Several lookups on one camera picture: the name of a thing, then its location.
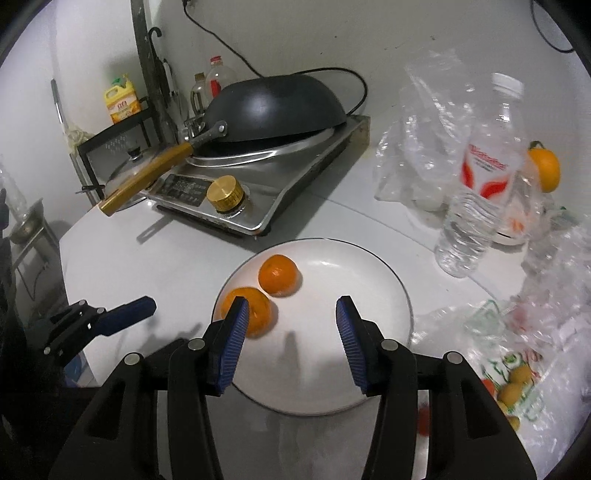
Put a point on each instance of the crumpled clear plastic bag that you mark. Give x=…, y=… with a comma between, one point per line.
x=556, y=290

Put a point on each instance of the small yellow kumquat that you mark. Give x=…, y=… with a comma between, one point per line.
x=521, y=375
x=510, y=394
x=514, y=421

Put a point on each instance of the black metal rack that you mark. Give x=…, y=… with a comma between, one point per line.
x=104, y=152

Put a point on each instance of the steel pot lid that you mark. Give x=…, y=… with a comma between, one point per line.
x=136, y=160

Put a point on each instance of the red cherry tomato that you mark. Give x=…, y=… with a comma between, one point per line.
x=489, y=385

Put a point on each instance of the yellow detergent bottle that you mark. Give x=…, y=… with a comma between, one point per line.
x=121, y=100

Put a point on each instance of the dark oil bottle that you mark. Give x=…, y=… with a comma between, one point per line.
x=198, y=95

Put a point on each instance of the white round plate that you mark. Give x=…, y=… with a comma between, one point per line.
x=299, y=367

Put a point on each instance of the red tomato in bag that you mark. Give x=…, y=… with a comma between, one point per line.
x=519, y=319

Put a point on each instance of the red label sauce bottle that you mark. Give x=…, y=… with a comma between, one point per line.
x=218, y=77

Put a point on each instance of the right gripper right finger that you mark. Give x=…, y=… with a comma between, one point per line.
x=470, y=437

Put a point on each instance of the large orange with leaf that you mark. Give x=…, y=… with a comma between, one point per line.
x=548, y=164

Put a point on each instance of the printed plastic fruit bag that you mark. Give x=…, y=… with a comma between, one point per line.
x=553, y=408

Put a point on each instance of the silver induction cooker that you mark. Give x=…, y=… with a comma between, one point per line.
x=271, y=178

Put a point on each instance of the clear plastic water bottle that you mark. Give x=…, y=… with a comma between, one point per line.
x=495, y=152

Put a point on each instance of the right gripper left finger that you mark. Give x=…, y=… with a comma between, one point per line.
x=116, y=436

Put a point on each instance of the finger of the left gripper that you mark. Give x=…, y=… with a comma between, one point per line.
x=124, y=316

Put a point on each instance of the black wok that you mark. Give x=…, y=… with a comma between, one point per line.
x=249, y=111

